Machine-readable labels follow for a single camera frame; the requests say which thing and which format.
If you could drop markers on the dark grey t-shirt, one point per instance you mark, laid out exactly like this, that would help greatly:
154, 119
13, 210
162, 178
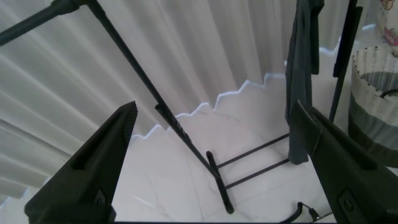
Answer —
300, 62

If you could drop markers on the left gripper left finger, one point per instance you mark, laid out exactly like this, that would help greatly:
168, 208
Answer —
90, 174

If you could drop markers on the cream printed garment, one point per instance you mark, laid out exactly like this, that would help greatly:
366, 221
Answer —
388, 28

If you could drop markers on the black clothes rack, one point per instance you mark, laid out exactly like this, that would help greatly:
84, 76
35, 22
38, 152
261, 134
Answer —
140, 71

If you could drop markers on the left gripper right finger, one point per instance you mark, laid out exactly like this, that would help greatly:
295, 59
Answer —
345, 174

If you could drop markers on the white laundry basket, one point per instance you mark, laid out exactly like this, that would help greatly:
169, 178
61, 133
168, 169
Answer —
373, 102

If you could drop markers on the white curtain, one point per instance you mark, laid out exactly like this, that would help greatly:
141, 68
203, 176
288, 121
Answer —
186, 46

